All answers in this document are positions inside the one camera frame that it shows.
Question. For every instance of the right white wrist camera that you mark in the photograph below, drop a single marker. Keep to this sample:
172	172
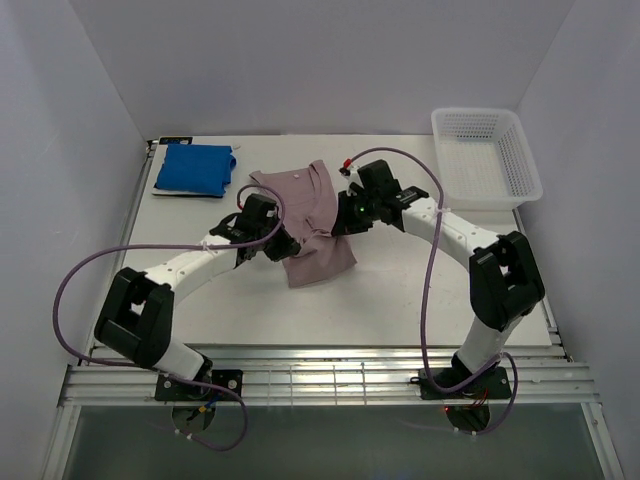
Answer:
353	184

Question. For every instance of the pink garment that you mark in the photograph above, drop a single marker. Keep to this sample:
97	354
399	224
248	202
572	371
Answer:
311	211

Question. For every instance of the blue label sticker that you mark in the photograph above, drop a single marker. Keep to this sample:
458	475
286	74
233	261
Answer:
175	140

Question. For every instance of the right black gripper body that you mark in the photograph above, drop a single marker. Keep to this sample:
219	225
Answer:
359	211

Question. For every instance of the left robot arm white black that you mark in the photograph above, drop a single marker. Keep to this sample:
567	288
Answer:
136	319

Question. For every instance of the white plastic basket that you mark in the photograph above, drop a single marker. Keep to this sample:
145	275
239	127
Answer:
484	159

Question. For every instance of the blue tank top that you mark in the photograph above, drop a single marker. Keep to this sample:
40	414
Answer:
197	168

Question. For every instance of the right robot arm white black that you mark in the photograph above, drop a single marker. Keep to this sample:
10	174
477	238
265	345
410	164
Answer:
505	284

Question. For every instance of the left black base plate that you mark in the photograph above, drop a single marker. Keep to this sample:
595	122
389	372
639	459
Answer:
171	390

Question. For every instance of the aluminium rail frame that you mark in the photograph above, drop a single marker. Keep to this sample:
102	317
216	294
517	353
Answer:
353	341

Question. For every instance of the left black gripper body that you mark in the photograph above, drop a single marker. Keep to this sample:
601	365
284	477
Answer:
278	246

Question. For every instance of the black white striped tank top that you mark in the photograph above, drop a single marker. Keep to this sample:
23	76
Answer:
181	194

